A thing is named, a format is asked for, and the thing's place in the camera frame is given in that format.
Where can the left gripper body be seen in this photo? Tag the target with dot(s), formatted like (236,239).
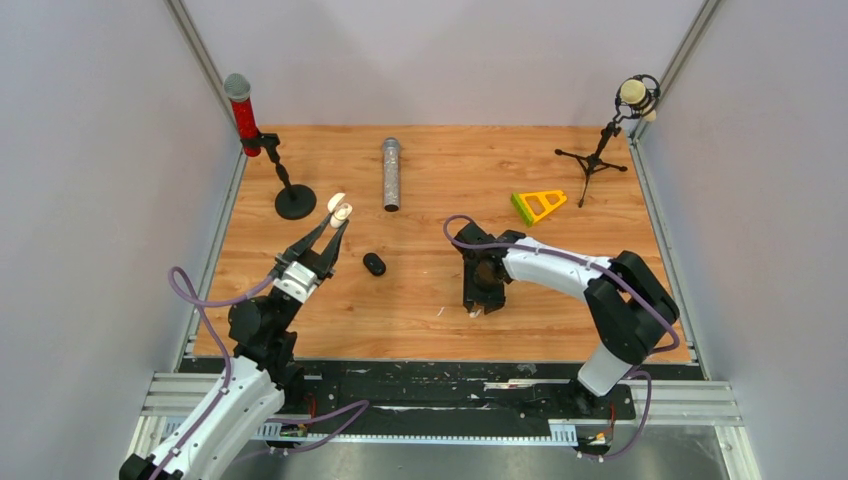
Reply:
(304,261)

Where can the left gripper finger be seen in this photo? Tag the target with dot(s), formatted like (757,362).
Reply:
(294,251)
(331,252)

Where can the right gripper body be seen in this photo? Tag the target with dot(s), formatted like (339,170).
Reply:
(480,291)

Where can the black earbud charging case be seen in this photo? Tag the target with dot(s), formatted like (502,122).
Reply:
(374,264)

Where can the white earbud case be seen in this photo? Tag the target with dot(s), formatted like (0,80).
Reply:
(339,210)

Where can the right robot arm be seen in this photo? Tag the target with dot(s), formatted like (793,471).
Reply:
(633,313)

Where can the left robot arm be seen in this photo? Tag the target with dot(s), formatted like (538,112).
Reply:
(259,375)

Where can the green toy brick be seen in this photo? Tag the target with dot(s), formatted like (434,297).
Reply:
(522,209)

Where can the yellow triangular plastic piece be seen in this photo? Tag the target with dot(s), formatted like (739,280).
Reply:
(542,203)

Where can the silver glitter microphone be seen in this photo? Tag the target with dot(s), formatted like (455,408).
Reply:
(391,149)

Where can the red glitter microphone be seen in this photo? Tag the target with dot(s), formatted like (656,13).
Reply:
(238,90)

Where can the black tripod mic stand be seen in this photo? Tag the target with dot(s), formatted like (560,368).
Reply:
(593,162)

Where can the beige condenser microphone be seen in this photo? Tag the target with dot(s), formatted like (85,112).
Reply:
(639,100)

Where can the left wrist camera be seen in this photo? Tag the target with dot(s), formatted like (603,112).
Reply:
(297,282)

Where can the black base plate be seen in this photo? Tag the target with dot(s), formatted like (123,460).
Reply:
(455,398)

